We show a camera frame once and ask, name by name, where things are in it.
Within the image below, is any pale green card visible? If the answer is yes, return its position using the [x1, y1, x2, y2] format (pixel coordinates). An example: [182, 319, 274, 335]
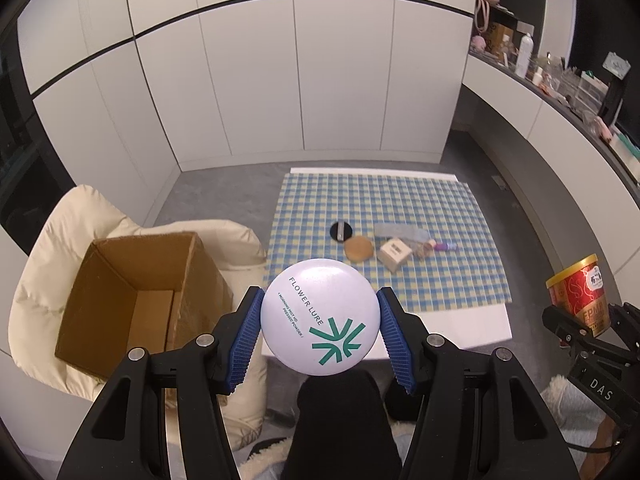
[602, 52, 631, 79]

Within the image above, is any person's right leg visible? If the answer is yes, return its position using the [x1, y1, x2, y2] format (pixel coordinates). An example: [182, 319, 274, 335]
[382, 385, 418, 423]

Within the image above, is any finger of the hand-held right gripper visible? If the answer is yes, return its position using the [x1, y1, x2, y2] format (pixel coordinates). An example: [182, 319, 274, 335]
[606, 301, 640, 356]
[542, 305, 593, 348]

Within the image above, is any clear acrylic organizer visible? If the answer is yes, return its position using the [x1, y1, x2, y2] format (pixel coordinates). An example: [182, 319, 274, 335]
[564, 66, 609, 112]

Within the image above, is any teal box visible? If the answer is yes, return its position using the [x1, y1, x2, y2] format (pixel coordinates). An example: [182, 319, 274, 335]
[611, 130, 640, 160]

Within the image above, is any white low table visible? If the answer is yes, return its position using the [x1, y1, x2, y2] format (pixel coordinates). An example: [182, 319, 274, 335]
[264, 169, 513, 358]

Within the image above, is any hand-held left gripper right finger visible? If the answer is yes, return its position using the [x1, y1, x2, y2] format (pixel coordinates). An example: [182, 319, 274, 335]
[375, 287, 573, 480]

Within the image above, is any translucent blue plastic case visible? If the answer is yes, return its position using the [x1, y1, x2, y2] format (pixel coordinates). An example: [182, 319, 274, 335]
[374, 223, 430, 244]

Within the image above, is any brown paper box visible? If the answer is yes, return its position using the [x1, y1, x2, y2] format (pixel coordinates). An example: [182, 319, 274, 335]
[487, 21, 517, 59]

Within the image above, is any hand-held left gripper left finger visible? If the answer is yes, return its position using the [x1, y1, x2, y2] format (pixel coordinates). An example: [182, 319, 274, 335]
[57, 286, 266, 480]

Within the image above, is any white round powder compact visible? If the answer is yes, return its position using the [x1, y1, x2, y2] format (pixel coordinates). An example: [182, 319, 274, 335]
[260, 258, 383, 376]

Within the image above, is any tan powder puff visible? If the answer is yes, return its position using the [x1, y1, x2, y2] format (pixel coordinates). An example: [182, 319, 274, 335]
[345, 236, 373, 262]

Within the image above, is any brown cardboard box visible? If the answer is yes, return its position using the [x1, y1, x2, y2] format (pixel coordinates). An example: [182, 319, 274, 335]
[54, 231, 235, 403]

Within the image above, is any small beige carton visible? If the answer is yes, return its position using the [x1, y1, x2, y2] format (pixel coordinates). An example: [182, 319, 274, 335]
[376, 237, 412, 273]

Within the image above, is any blue yellow checkered tablecloth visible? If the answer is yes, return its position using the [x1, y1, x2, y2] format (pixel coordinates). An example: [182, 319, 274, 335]
[265, 172, 512, 313]

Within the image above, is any cream padded chair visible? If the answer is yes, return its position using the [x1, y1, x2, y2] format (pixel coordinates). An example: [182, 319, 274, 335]
[9, 185, 268, 423]

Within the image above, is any light blue fleece robe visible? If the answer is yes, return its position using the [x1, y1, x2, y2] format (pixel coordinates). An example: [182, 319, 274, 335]
[237, 374, 618, 480]

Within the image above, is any person's leg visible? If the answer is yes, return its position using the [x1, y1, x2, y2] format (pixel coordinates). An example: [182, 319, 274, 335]
[287, 374, 403, 480]
[382, 385, 418, 423]

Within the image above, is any white spray bottle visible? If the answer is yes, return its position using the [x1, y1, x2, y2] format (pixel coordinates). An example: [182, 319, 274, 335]
[515, 33, 535, 79]

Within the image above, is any person's left leg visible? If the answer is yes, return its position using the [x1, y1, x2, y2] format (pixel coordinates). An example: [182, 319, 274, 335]
[287, 374, 403, 480]

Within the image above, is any red gold round tin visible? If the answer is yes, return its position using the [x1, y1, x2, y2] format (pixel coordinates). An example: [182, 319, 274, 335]
[545, 253, 615, 339]

